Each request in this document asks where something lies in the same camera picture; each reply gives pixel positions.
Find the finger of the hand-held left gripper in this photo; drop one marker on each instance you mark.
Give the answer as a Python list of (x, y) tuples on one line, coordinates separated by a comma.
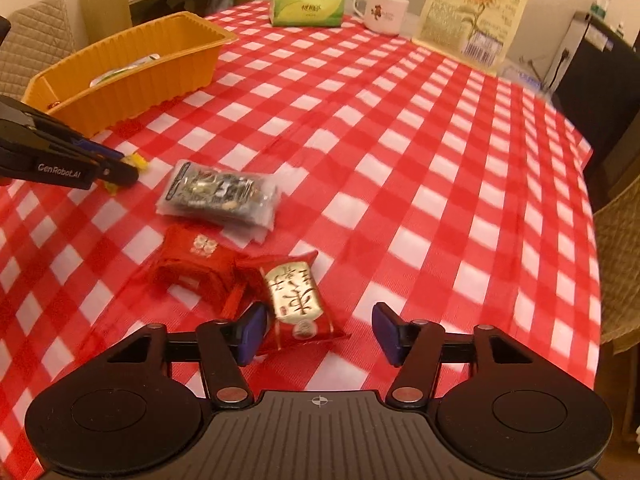
[(120, 172), (75, 141)]

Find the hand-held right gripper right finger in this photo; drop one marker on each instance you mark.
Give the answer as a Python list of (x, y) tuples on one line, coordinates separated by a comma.
[(387, 335)]

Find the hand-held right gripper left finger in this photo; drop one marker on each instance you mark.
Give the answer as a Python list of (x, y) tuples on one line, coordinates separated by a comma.
[(251, 335)]

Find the yellow green candy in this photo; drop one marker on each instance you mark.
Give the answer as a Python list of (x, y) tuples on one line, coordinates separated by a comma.
[(132, 165)]

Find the red packet with gold label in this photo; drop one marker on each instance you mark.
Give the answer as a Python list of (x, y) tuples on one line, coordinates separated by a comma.
[(295, 295)]

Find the silver green snack packet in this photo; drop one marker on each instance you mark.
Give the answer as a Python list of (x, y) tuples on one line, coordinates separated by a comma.
[(125, 70)]

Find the orange plastic tray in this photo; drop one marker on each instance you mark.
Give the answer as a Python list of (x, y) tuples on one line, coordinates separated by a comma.
[(150, 75)]

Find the red flower print packet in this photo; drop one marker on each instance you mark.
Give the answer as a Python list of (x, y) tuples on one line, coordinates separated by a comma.
[(192, 262)]

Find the grey clear snack packet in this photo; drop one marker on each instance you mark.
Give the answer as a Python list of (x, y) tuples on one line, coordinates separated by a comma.
[(220, 195)]

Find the beige quilted cushion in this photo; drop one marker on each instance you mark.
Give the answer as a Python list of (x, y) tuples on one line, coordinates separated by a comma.
[(35, 45)]

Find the red checkered tablecloth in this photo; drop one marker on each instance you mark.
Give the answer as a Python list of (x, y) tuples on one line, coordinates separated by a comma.
[(375, 185)]

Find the wicker chair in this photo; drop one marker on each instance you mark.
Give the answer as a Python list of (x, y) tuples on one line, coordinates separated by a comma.
[(620, 270)]

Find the green tissue box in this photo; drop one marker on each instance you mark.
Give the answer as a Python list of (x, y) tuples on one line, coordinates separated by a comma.
[(307, 2)]

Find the white blue packet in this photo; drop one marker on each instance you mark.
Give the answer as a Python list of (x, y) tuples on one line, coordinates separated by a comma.
[(525, 77)]

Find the white mug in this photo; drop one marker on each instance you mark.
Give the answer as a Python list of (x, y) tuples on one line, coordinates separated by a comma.
[(385, 12)]

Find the black mini fridge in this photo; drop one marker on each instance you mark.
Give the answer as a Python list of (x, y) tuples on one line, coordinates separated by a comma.
[(600, 95)]

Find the sunflower seed bag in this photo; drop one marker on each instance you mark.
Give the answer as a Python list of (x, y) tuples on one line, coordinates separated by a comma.
[(475, 10)]

